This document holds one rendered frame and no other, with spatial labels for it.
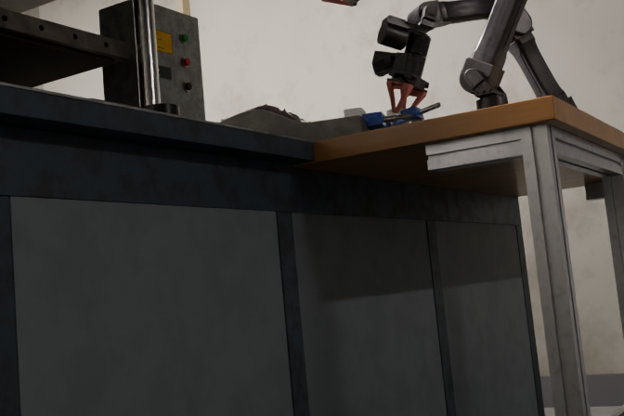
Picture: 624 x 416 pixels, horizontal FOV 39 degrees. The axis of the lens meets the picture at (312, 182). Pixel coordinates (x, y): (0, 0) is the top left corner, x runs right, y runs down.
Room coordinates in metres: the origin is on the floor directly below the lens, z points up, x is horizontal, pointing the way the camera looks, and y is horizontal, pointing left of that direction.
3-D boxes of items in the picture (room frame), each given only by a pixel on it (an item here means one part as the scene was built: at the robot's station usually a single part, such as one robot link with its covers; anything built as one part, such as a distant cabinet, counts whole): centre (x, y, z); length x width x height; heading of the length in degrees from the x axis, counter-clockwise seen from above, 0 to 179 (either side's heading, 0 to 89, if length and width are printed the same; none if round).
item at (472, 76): (1.76, -0.37, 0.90); 0.09 x 0.06 x 0.06; 150
